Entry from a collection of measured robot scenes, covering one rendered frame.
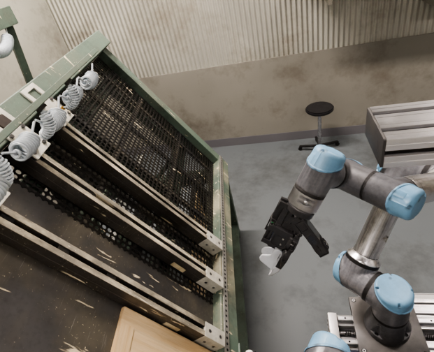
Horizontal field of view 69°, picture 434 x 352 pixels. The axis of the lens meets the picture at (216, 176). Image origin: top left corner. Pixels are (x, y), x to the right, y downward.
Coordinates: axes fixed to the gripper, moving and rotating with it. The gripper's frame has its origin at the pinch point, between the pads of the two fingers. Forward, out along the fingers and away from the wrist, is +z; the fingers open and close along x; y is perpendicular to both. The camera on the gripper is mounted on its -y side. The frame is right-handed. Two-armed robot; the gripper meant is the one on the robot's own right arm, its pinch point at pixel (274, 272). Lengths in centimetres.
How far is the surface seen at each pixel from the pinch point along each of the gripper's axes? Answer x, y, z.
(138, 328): -5, 30, 49
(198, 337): -22, 9, 58
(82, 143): -37, 87, 10
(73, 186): -18, 74, 17
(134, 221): -33, 54, 30
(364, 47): -317, -26, -95
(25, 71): -103, 183, 15
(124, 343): 2, 31, 48
